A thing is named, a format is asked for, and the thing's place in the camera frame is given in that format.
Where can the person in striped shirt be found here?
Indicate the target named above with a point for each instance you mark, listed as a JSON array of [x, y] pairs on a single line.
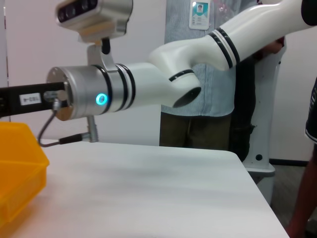
[[198, 99]]

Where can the yellow plastic bin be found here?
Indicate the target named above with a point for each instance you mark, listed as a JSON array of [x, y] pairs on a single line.
[[17, 163]]

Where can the white blue ID badge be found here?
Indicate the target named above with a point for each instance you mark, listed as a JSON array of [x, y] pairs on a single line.
[[199, 14]]

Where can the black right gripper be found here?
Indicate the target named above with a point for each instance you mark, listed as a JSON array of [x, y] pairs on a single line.
[[32, 99]]

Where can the white robot torso column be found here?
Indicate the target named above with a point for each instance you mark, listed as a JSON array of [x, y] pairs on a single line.
[[262, 111]]

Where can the person in dark shorts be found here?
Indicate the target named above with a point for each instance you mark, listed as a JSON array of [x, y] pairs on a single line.
[[307, 173]]

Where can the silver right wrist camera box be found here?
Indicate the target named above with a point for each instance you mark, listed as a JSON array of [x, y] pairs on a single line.
[[94, 17]]

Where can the person in red shirt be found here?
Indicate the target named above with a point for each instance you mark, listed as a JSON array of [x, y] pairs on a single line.
[[244, 104]]

